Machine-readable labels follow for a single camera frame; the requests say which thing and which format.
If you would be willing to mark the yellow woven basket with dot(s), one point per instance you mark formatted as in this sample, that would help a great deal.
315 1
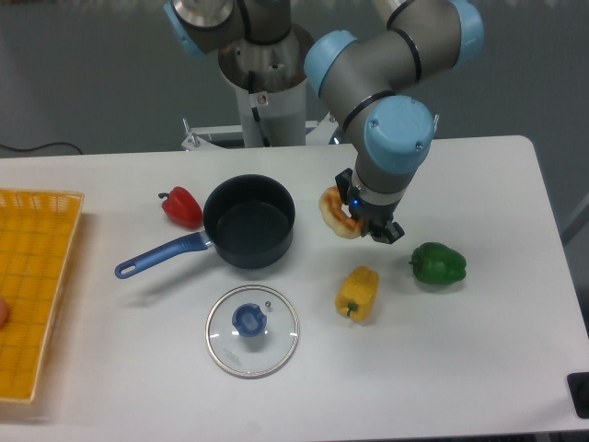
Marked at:
37 232

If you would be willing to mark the dark pot blue handle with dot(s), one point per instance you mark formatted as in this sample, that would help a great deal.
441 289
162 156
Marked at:
248 219

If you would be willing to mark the red bell pepper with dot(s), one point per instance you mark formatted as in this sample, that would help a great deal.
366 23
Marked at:
182 208

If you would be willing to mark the yellow bell pepper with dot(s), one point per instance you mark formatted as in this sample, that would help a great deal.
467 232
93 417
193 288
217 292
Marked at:
357 295

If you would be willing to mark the glass lid blue knob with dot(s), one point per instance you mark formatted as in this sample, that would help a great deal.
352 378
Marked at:
252 331

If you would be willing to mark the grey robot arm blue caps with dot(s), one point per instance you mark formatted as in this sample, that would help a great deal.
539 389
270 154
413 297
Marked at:
361 83

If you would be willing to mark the black device table corner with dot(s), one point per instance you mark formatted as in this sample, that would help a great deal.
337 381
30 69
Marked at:
579 389

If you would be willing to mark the green bell pepper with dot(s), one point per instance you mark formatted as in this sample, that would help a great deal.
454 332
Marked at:
436 264

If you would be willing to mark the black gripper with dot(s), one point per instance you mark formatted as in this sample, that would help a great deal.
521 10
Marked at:
378 220

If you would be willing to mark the metal base frame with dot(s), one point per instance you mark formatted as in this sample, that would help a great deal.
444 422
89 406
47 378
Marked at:
324 132

